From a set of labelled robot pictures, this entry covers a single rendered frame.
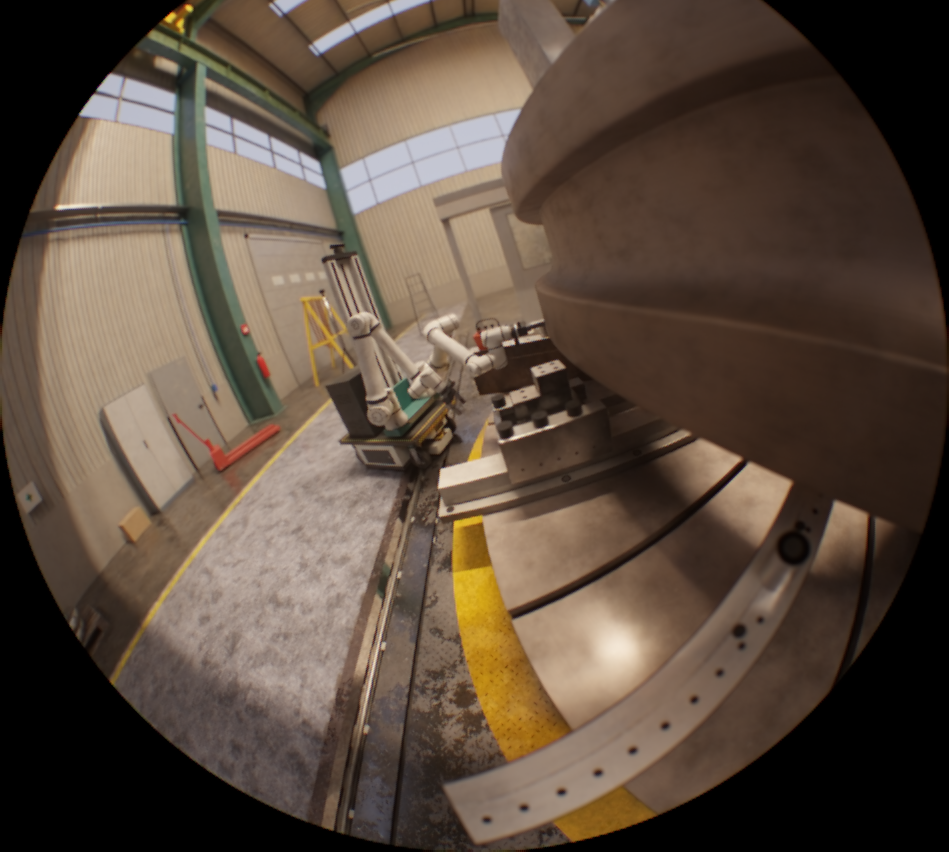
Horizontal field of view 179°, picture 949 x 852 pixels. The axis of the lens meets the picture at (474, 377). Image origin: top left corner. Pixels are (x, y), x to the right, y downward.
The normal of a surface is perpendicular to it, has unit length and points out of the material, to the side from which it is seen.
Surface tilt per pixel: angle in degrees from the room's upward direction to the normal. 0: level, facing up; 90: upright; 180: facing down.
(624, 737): 0
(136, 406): 90
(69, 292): 90
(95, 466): 90
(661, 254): 72
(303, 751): 0
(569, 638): 0
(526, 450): 90
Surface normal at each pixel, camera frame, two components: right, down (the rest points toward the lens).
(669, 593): -0.30, -0.90
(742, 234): -0.94, 0.26
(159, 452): 0.95, -0.28
